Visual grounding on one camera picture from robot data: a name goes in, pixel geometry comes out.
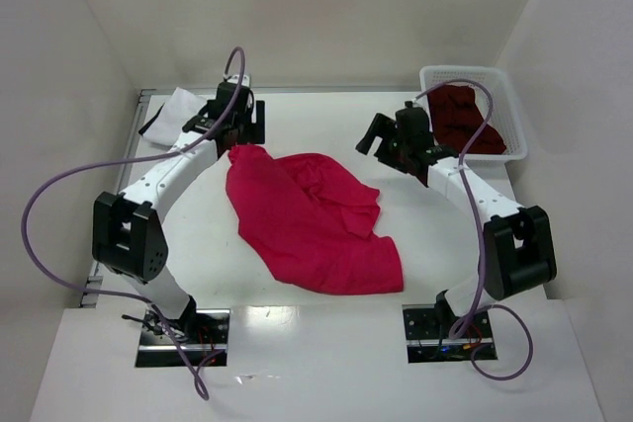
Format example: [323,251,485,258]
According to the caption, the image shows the bright red t shirt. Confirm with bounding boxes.
[226,145,405,295]

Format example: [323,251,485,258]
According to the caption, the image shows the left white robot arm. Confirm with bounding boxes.
[92,80,265,341]

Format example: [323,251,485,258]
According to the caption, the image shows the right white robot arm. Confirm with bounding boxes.
[356,104,558,339]

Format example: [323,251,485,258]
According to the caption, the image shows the dark red t shirt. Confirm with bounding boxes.
[427,85,506,155]

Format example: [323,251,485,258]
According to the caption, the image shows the white folded t shirt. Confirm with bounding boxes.
[138,88,207,147]

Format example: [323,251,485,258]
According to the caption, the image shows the white plastic basket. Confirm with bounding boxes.
[419,65,528,163]

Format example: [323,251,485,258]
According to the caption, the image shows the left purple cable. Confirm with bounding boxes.
[20,45,248,402]

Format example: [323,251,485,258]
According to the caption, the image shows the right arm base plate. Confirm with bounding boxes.
[402,305,497,364]

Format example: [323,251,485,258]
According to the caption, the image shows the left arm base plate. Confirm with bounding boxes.
[123,309,230,369]

